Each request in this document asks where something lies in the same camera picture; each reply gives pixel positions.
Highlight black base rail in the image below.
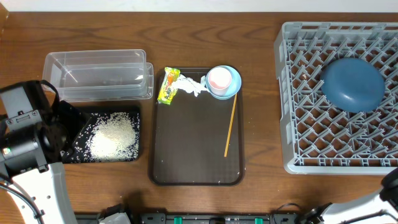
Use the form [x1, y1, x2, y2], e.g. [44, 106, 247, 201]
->
[132, 212, 298, 224]

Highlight pink plastic cup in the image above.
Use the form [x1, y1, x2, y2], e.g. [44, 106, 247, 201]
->
[206, 67, 232, 96]

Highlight dark blue bowl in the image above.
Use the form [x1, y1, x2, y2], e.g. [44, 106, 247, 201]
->
[320, 58, 385, 113]

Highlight clear plastic bin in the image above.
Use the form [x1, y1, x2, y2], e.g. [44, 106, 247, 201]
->
[42, 49, 154, 103]

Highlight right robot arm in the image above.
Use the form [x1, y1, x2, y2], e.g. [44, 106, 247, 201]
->
[295, 169, 397, 224]

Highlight white rice pile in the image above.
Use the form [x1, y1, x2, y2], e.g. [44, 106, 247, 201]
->
[73, 111, 140, 162]

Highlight wooden chopstick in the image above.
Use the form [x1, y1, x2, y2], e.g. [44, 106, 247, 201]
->
[224, 94, 237, 157]

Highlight grey dishwasher rack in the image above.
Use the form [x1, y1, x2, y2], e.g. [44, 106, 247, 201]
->
[274, 22, 397, 175]

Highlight black waste tray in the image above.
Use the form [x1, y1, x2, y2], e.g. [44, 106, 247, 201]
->
[58, 105, 142, 165]

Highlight brown serving tray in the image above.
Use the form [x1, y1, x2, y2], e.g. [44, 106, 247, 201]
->
[149, 67, 246, 187]

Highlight light blue small bowl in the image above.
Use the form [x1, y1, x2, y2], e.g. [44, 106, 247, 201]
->
[205, 65, 242, 100]

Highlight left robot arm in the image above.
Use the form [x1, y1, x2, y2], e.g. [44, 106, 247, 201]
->
[1, 80, 90, 223]

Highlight yellow green snack wrapper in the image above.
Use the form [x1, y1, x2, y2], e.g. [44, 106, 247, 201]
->
[157, 67, 180, 105]

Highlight crumpled white tissue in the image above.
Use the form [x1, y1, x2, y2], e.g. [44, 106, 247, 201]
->
[171, 75, 209, 97]

